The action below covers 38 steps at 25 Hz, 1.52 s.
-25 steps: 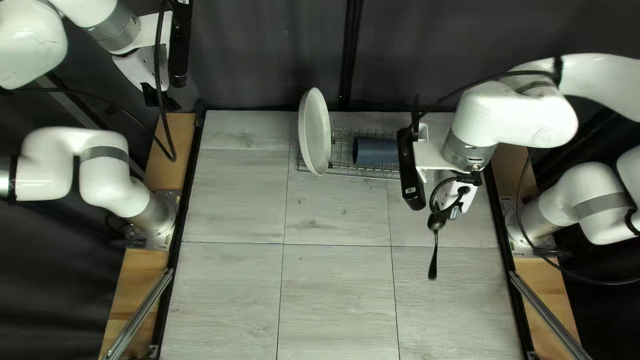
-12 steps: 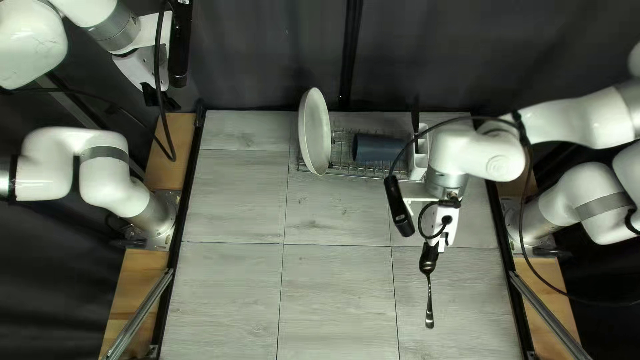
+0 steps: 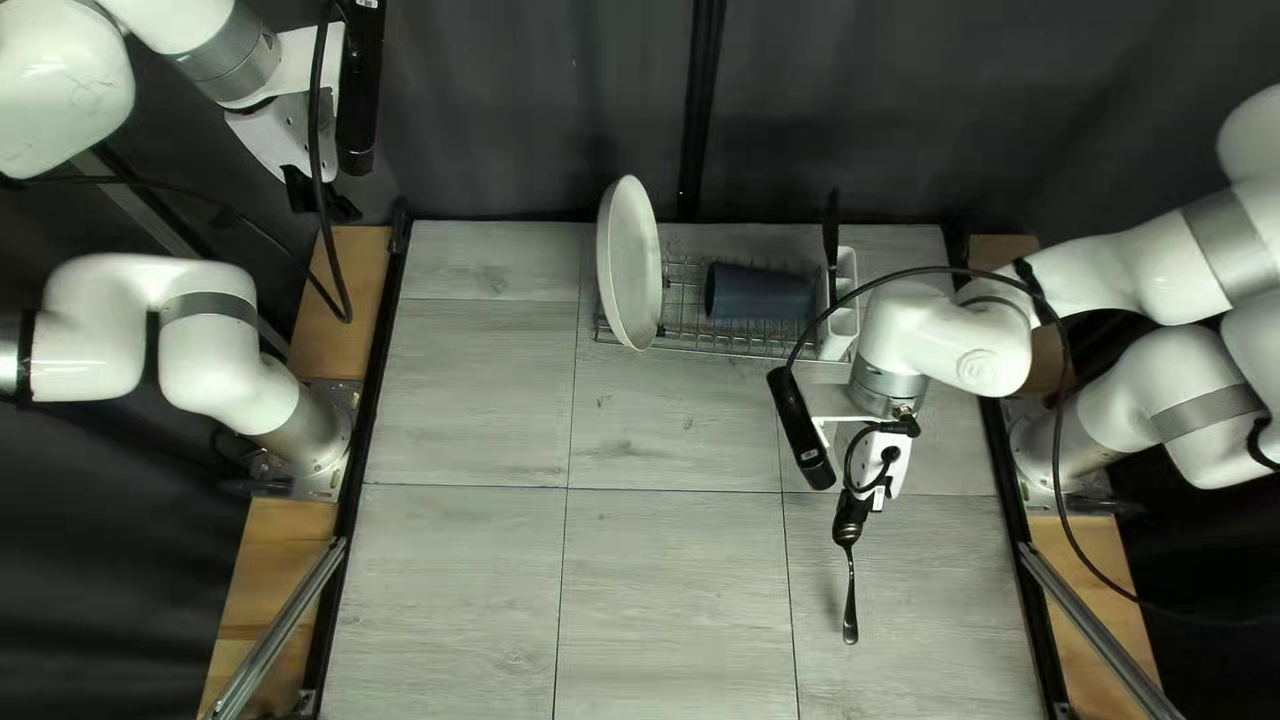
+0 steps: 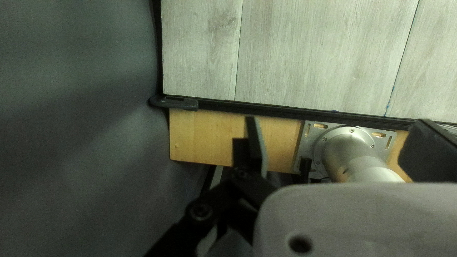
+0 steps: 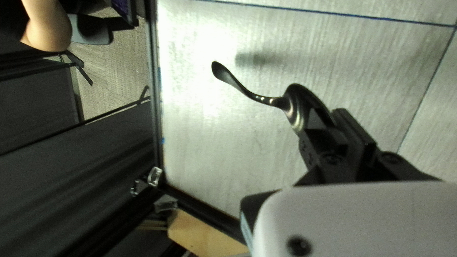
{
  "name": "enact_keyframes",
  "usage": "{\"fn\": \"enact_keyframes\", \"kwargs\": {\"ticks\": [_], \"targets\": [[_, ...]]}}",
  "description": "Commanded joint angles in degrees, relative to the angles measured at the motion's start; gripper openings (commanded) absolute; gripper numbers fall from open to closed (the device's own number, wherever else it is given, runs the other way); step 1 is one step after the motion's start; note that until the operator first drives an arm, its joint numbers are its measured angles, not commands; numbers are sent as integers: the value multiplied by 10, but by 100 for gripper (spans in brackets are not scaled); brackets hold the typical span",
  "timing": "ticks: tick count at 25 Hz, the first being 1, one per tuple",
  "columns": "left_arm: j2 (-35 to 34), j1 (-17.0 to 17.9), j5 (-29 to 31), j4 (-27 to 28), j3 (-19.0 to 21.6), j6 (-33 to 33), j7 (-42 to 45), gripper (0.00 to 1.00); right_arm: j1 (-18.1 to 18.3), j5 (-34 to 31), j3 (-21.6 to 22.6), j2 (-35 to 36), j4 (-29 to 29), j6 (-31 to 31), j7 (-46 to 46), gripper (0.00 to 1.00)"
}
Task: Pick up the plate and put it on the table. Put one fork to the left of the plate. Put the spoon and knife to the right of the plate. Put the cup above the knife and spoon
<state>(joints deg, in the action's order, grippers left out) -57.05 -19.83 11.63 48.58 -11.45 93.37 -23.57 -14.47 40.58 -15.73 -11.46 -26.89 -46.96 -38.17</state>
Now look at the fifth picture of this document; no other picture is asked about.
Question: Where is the black spoon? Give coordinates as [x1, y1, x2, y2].
[211, 61, 336, 135]

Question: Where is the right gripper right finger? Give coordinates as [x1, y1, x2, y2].
[333, 108, 440, 184]

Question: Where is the black frame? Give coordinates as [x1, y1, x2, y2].
[130, 0, 249, 257]

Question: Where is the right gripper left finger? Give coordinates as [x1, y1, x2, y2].
[294, 106, 349, 187]

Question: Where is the person's forearm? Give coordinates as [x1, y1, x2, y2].
[20, 0, 73, 53]

